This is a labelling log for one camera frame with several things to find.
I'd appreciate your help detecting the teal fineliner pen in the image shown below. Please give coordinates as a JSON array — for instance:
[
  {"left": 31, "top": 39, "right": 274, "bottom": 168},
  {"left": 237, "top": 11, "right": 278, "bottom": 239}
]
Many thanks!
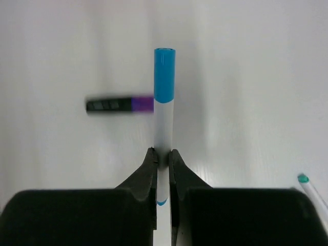
[{"left": 297, "top": 173, "right": 327, "bottom": 215}]

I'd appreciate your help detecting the blue fineliner pen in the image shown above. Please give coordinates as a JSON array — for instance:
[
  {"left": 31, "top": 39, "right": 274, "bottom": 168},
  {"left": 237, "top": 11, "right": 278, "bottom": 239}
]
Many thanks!
[{"left": 153, "top": 47, "right": 176, "bottom": 246}]

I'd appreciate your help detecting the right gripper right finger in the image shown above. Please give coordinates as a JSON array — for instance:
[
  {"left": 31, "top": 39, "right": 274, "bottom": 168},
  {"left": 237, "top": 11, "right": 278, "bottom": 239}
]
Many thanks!
[{"left": 169, "top": 150, "right": 327, "bottom": 245}]

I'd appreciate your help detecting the purple highlighter marker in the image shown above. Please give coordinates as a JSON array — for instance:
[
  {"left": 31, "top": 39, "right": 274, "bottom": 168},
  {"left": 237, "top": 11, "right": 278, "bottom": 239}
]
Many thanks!
[{"left": 85, "top": 95, "right": 154, "bottom": 114}]

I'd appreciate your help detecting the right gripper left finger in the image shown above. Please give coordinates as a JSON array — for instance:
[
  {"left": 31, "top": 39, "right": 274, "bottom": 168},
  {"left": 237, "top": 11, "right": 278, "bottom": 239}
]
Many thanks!
[{"left": 1, "top": 148, "right": 157, "bottom": 245}]

